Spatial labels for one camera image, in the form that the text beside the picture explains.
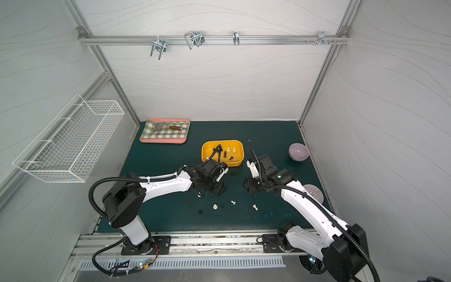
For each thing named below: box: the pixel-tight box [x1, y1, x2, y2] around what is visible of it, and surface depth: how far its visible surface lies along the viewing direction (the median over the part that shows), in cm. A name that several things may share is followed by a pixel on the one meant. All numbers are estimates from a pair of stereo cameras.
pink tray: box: [139, 118, 191, 144], surface depth 113 cm
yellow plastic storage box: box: [201, 139, 245, 168], surface depth 104 cm
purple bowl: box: [288, 142, 311, 162], surface depth 102 cm
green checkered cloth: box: [140, 121, 188, 139], surface depth 117 cm
